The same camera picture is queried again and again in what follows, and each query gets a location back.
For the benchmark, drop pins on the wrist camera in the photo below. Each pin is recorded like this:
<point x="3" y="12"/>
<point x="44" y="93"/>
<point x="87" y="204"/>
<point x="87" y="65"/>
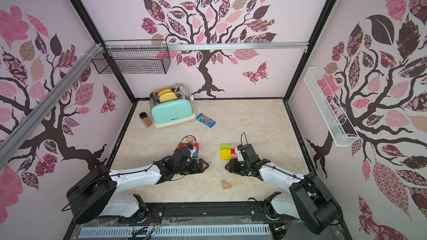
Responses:
<point x="245" y="152"/>
<point x="183" y="154"/>

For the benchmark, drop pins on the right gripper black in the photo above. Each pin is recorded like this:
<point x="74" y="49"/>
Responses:
<point x="238" y="166"/>

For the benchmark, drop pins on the lime green block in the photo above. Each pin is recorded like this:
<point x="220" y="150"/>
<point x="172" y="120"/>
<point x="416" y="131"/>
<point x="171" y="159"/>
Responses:
<point x="224" y="146"/>

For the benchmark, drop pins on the white wire wall shelf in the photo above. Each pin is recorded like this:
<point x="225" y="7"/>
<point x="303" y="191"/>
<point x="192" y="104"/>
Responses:
<point x="322" y="88"/>

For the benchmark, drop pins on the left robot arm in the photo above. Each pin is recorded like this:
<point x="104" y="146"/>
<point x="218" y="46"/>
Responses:
<point x="98" y="193"/>

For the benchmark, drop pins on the beige triangular wooden block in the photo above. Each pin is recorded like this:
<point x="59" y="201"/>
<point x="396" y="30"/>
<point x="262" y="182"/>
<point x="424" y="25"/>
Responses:
<point x="190" y="139"/>

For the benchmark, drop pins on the white slotted cable duct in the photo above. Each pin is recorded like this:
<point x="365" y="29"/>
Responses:
<point x="127" y="233"/>

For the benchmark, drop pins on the black wire wall basket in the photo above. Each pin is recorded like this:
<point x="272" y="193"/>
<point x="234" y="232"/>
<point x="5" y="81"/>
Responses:
<point x="133" y="57"/>

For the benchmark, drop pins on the light brown triangular block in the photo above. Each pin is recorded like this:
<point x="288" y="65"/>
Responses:
<point x="225" y="185"/>

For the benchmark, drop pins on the small brown spice jar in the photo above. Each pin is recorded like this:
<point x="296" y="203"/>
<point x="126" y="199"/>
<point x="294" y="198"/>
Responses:
<point x="145" y="119"/>

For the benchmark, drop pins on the mint green toy toaster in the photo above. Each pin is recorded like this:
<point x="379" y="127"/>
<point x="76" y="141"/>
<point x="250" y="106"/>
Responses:
<point x="172" y="112"/>

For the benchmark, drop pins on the wall aluminium rail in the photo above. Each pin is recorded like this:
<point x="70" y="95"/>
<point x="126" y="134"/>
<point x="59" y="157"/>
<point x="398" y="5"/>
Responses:
<point x="18" y="136"/>
<point x="217" y="46"/>

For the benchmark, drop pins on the yellow toast slice front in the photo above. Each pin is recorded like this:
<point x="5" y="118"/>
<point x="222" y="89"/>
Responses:
<point x="167" y="96"/>

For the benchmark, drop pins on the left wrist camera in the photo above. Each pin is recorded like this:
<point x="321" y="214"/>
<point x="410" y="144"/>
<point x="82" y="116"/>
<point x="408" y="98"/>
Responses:
<point x="183" y="154"/>

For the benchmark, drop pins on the back wall aluminium rail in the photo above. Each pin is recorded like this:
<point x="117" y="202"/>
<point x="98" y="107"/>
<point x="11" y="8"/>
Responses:
<point x="217" y="46"/>

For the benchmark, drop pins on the yellow block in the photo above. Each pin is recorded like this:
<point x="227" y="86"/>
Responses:
<point x="226" y="156"/>
<point x="225" y="151"/>

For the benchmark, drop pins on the left wall aluminium rail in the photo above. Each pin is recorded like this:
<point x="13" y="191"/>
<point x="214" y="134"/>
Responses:
<point x="18" y="136"/>

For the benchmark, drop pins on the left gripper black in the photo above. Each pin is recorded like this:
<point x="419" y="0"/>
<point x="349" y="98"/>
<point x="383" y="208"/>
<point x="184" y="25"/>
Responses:
<point x="200" y="161"/>

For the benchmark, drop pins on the blue candy packet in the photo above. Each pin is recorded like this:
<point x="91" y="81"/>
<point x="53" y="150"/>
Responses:
<point x="206" y="120"/>

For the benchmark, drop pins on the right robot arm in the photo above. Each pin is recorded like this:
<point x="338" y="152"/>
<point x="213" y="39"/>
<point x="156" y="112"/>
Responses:
<point x="311" y="202"/>

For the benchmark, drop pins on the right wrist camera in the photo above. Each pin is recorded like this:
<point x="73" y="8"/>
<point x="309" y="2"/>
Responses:
<point x="245" y="152"/>

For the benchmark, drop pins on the orange toast slice back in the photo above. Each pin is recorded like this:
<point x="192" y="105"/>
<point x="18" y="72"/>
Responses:
<point x="163" y="91"/>

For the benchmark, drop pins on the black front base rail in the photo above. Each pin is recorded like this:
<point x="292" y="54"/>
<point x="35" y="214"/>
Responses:
<point x="206" y="210"/>

